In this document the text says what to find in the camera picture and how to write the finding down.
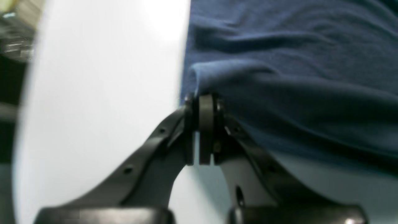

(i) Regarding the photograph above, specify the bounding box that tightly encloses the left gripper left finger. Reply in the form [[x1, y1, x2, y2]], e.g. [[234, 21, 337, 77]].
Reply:
[[35, 96, 195, 224]]

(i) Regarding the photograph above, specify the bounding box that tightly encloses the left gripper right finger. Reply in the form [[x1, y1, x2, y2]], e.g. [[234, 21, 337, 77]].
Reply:
[[198, 95, 368, 224]]

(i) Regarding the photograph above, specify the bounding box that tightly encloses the dark blue T-shirt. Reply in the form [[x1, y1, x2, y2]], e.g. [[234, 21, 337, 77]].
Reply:
[[180, 0, 398, 174]]

